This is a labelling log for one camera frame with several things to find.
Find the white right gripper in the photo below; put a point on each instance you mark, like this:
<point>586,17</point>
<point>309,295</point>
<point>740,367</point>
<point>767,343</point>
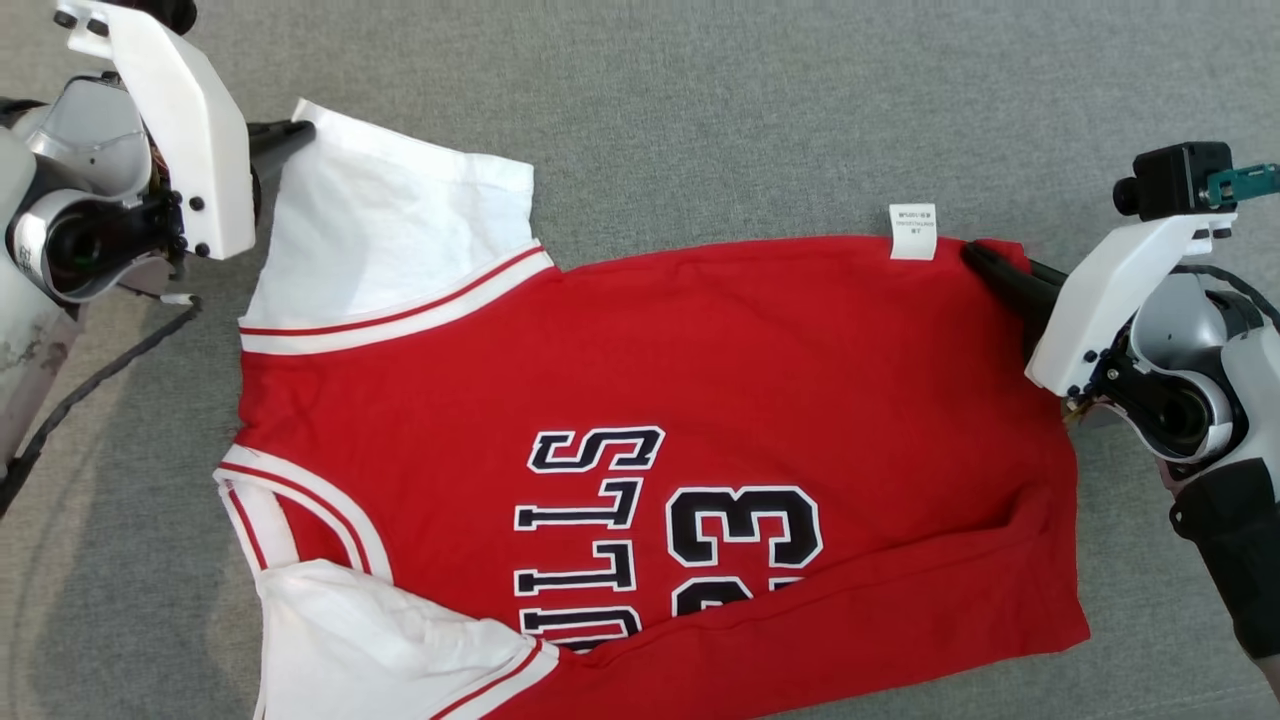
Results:
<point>1110,300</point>

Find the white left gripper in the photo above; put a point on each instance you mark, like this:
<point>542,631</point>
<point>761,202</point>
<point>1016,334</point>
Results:
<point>190,130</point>

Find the red white basketball jersey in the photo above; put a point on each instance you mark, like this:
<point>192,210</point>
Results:
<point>700,350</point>

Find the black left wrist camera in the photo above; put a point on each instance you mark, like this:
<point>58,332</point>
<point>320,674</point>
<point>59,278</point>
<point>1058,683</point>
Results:
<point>170,12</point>

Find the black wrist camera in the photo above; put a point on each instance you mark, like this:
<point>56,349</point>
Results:
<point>1180,180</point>
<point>170,12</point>

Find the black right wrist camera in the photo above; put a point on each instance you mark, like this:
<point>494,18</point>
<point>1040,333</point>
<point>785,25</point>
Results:
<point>1180,180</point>

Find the teal right camera connector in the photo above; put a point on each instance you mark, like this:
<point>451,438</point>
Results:
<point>1245,183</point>

